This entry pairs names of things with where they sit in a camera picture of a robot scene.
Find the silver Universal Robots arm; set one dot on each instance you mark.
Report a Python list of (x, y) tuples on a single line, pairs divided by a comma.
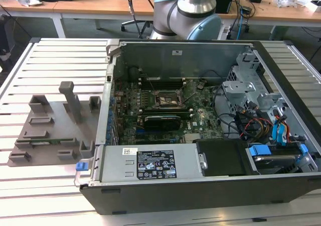
[(190, 0)]

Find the CPU socket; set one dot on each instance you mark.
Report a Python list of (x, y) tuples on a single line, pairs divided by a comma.
[(166, 98)]

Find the silver metal drive cage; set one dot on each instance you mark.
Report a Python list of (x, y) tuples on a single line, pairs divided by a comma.
[(238, 88)]

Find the black open PC case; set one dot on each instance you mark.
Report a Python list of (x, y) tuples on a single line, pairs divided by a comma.
[(175, 198)]

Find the green motherboard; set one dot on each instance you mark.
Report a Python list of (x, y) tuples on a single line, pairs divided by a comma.
[(203, 125)]

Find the white power strip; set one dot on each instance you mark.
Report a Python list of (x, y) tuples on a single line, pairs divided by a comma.
[(225, 32)]

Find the wooden desk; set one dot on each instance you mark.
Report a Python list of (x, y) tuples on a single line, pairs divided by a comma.
[(276, 13), (100, 6), (30, 8)]

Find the crumpled white paper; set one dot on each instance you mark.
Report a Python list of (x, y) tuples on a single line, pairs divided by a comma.
[(28, 2)]

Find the black graphics card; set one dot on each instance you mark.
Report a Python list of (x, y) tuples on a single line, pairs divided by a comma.
[(161, 123)]

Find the hard disk in blue carrier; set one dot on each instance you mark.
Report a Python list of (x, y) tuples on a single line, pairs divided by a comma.
[(273, 162)]

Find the grey power supply unit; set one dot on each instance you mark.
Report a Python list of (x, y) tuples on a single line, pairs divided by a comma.
[(115, 165)]

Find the small white box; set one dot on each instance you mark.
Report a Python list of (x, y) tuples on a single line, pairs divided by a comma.
[(316, 6)]

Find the green RAM stick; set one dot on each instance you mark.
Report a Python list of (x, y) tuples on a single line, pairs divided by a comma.
[(56, 141)]

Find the blue plastic release latch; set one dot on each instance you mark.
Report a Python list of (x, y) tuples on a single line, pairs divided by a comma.
[(81, 167)]

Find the office chair base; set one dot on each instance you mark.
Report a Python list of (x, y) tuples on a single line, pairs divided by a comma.
[(143, 31)]

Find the thin metal locking lever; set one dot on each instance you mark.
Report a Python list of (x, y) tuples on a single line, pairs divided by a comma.
[(190, 96), (151, 84)]

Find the grey parts rack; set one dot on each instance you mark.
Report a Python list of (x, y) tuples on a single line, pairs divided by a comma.
[(57, 125)]

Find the person in dark clothes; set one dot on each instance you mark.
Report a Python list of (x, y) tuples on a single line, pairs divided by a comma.
[(5, 35)]

